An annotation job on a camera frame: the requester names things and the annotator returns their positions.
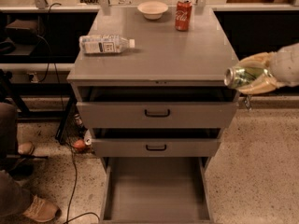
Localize green soda can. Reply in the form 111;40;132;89
224;66;263;89

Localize grey top drawer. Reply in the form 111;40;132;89
77;87;236;129

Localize black top drawer handle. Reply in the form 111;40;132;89
144;109;171;118

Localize grey middle drawer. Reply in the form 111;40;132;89
92;128;221;157

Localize black table leg frame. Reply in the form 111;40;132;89
55;94;77;145

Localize black floor cable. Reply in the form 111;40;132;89
63;140;101;224

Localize grey metal drawer cabinet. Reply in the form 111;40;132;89
66;6;249;161

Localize tan sneaker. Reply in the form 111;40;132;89
22;195;59;223
18;142;35;155

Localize grey open bottom drawer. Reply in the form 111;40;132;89
100;157;214;224

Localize black drawer handle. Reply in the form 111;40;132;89
146;145;167;152
144;109;171;118

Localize tan sneaker far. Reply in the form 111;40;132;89
18;142;35;155

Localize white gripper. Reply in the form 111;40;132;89
237;47;299;95

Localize white paper bowl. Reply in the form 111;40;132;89
137;1;168;21

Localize person's trouser leg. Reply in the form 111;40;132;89
0;103;32;217

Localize clear plastic water bottle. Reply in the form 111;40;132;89
79;35;135;54

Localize tan sneaker near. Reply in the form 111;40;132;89
22;195;59;223

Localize black middle drawer handle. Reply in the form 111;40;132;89
146;145;167;152

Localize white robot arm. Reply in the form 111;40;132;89
237;43;299;95

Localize red cola can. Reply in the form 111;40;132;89
175;0;192;31

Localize orange ball on floor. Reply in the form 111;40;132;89
73;139;86;152

